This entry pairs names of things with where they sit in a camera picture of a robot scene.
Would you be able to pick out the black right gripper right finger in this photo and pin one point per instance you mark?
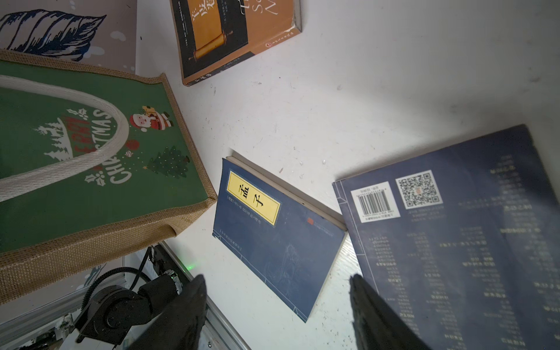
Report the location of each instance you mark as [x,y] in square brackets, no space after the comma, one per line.
[376,325]

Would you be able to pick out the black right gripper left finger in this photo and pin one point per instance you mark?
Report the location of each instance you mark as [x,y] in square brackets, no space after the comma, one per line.
[180,324]

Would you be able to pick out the navy book with QR code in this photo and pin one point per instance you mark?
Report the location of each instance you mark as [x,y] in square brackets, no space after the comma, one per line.
[462,243]

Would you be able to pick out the navy book yellow label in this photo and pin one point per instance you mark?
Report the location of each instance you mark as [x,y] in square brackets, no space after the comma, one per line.
[285,239]

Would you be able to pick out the burlap canvas bag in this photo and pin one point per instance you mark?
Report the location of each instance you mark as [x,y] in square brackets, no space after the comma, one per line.
[96,164]

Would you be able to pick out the brown cover book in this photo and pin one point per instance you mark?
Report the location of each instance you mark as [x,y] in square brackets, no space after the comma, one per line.
[214,35]

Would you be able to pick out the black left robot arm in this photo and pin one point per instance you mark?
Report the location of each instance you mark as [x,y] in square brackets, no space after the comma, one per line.
[156,294]

